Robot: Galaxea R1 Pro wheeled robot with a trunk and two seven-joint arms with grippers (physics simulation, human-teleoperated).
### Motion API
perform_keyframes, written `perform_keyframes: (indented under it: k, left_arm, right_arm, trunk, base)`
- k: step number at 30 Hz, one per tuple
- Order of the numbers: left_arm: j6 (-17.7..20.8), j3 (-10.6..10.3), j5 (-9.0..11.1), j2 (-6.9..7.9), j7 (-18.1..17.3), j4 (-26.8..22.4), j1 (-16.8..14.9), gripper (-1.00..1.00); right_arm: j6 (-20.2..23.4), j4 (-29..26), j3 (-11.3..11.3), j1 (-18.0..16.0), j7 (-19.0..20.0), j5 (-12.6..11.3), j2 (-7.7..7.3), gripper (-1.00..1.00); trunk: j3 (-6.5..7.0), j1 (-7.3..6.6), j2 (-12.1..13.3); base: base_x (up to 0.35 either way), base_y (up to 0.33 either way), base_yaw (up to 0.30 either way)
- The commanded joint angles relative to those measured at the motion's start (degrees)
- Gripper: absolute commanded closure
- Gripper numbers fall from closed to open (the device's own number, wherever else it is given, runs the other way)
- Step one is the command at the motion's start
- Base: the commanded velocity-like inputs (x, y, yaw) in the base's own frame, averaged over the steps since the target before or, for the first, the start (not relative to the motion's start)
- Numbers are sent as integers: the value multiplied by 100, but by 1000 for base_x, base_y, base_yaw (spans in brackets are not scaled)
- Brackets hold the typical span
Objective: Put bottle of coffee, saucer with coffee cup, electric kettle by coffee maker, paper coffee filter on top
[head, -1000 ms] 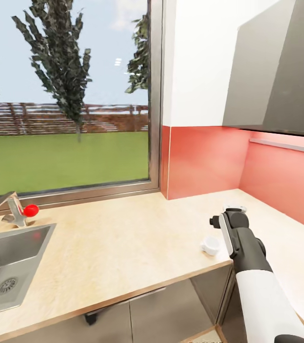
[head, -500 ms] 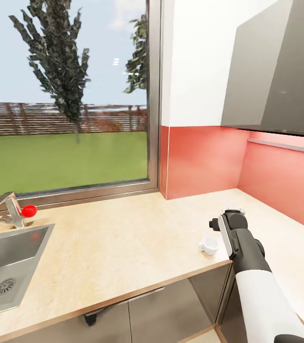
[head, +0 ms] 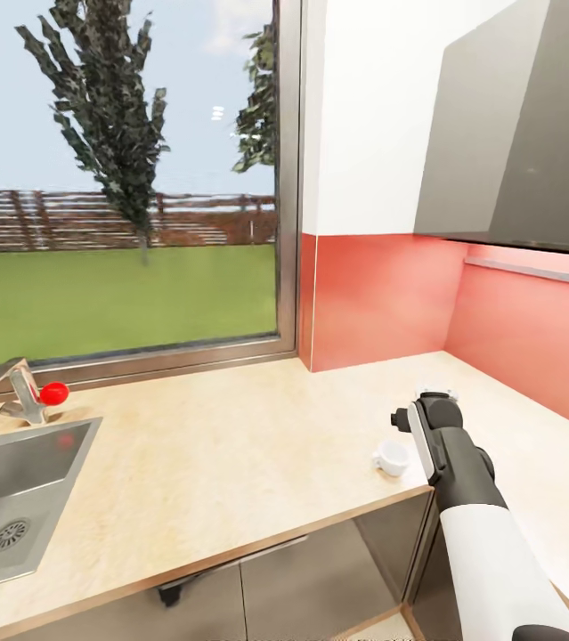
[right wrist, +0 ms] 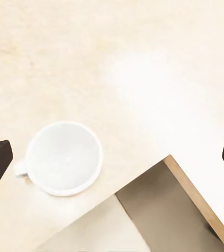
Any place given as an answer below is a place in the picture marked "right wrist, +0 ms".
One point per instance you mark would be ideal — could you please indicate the cabinet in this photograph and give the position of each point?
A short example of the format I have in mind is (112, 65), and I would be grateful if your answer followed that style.
(166, 216)

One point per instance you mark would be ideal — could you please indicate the countertop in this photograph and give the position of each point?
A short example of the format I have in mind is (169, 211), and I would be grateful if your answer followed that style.
(49, 72)
(168, 56)

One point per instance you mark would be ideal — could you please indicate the coffee cup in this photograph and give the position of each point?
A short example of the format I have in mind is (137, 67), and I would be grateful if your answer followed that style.
(62, 159)

